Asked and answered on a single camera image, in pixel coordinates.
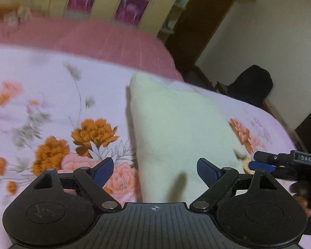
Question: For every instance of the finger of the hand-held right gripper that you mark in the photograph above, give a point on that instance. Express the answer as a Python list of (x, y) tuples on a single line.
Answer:
[(270, 157), (260, 166)]

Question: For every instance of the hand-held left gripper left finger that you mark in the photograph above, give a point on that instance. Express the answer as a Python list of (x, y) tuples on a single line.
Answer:
[(103, 171)]

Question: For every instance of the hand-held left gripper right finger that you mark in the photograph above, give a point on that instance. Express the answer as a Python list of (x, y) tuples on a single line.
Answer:
[(207, 173)]

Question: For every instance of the person's right hand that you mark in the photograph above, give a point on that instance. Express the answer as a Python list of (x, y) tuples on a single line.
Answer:
[(304, 194)]

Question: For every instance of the black chair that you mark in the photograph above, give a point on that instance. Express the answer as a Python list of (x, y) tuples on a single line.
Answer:
[(251, 83)]

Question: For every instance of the dark wooden furniture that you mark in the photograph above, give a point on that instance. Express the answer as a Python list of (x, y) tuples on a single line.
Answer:
[(202, 79)]

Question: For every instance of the floral bed sheet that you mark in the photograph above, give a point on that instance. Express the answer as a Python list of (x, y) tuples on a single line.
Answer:
[(41, 83)]

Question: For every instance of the pink checked quilt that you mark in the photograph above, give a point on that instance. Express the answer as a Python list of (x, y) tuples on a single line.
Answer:
[(93, 39)]

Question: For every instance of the dark brown door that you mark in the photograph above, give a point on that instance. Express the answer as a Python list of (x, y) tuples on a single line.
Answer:
[(199, 23)]

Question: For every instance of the cream open shelf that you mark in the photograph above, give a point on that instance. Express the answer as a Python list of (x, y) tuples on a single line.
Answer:
[(177, 13)]

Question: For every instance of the stuffed toy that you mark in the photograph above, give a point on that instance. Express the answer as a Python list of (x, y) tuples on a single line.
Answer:
[(14, 14)]

